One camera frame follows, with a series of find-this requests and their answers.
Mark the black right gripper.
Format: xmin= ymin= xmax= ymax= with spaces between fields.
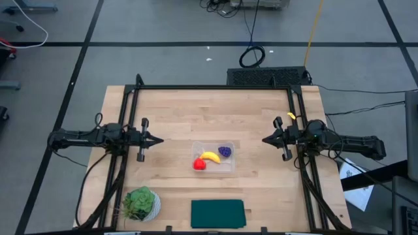
xmin=262 ymin=116 xmax=300 ymax=162

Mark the clear plastic tub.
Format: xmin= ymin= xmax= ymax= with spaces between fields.
xmin=191 ymin=140 xmax=236 ymax=174

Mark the yellow toy banana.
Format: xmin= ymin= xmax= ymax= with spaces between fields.
xmin=199 ymin=151 xmax=221 ymax=165

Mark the white floor cable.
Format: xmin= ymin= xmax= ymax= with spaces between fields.
xmin=8 ymin=0 xmax=49 ymax=50

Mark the grey desk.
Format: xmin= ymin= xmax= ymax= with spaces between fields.
xmin=391 ymin=176 xmax=418 ymax=235

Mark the yellow hanging cable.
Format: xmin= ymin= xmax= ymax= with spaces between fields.
xmin=303 ymin=0 xmax=325 ymax=68

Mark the grey equipment box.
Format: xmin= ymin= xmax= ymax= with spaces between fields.
xmin=230 ymin=0 xmax=291 ymax=9

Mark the white printed paper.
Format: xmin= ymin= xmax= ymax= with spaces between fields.
xmin=339 ymin=158 xmax=375 ymax=212

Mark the succulent in white patterned pot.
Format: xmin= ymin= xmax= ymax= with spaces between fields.
xmin=121 ymin=185 xmax=162 ymax=222

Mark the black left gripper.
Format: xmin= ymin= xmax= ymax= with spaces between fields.
xmin=127 ymin=117 xmax=164 ymax=162

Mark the black perforated computer case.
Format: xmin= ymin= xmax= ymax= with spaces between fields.
xmin=226 ymin=66 xmax=310 ymax=87

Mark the red hose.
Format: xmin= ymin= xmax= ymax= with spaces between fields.
xmin=0 ymin=37 xmax=18 ymax=55

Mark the black coiled floor cable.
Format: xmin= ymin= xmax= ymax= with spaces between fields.
xmin=238 ymin=0 xmax=266 ymax=69

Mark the black keyboard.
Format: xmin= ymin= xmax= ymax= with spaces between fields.
xmin=400 ymin=205 xmax=418 ymax=235

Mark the black cable bundle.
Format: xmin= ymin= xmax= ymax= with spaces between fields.
xmin=199 ymin=0 xmax=244 ymax=19

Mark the grey monitor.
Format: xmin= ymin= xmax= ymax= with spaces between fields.
xmin=404 ymin=89 xmax=418 ymax=183

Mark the black aluminium table frame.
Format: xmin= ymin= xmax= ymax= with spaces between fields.
xmin=73 ymin=73 xmax=352 ymax=235

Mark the green folded cloth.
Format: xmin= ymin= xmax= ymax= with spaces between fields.
xmin=190 ymin=199 xmax=247 ymax=229

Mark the red toy apple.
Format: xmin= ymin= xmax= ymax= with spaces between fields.
xmin=192 ymin=157 xmax=207 ymax=171

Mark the black power cable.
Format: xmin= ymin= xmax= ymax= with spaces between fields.
xmin=74 ymin=150 xmax=110 ymax=228

